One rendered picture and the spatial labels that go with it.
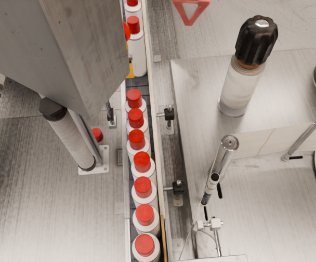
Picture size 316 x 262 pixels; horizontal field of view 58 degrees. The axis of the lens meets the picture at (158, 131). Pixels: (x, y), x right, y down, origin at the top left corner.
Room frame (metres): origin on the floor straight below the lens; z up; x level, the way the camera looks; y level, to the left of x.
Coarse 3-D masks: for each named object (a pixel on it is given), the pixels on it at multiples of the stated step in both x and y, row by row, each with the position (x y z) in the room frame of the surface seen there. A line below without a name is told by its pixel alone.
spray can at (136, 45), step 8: (136, 16) 0.63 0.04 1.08; (128, 24) 0.61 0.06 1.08; (136, 24) 0.61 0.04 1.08; (136, 32) 0.61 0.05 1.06; (128, 40) 0.60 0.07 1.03; (136, 40) 0.60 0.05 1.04; (128, 48) 0.61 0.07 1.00; (136, 48) 0.60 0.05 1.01; (144, 48) 0.62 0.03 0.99; (136, 56) 0.60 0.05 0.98; (144, 56) 0.61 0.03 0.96; (136, 64) 0.60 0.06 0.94; (144, 64) 0.61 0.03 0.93; (136, 72) 0.60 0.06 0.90; (144, 72) 0.60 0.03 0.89
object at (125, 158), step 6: (120, 0) 0.87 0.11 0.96; (126, 120) 0.39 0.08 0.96; (126, 132) 0.35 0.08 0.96; (126, 138) 0.33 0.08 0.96; (126, 150) 0.30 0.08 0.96; (126, 156) 0.28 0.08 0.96; (126, 162) 0.27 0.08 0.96; (126, 168) 0.25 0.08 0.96; (126, 174) 0.24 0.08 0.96; (126, 180) 0.22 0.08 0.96; (126, 186) 0.21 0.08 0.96; (126, 192) 0.19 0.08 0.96; (126, 198) 0.18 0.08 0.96; (126, 204) 0.17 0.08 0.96; (126, 210) 0.15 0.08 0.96; (126, 216) 0.14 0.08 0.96
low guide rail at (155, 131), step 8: (144, 0) 0.93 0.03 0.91; (144, 8) 0.88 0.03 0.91; (144, 16) 0.84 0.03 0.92; (144, 24) 0.80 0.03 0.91; (144, 32) 0.76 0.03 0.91; (152, 88) 0.52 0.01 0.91; (152, 96) 0.49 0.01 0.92; (152, 104) 0.46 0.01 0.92; (152, 112) 0.44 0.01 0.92; (152, 120) 0.41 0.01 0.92; (160, 168) 0.27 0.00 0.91; (160, 176) 0.25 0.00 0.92; (160, 184) 0.23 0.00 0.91; (160, 192) 0.20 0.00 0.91; (160, 200) 0.19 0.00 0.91; (160, 208) 0.17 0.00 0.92; (160, 216) 0.15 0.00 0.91
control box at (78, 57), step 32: (0, 0) 0.22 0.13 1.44; (32, 0) 0.19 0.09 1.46; (64, 0) 0.21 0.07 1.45; (96, 0) 0.24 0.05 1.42; (0, 32) 0.23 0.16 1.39; (32, 32) 0.20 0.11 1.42; (64, 32) 0.20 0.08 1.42; (96, 32) 0.23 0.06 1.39; (0, 64) 0.26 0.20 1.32; (32, 64) 0.22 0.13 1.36; (64, 64) 0.19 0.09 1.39; (96, 64) 0.22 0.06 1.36; (128, 64) 0.26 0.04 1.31; (64, 96) 0.20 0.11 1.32; (96, 96) 0.20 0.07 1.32
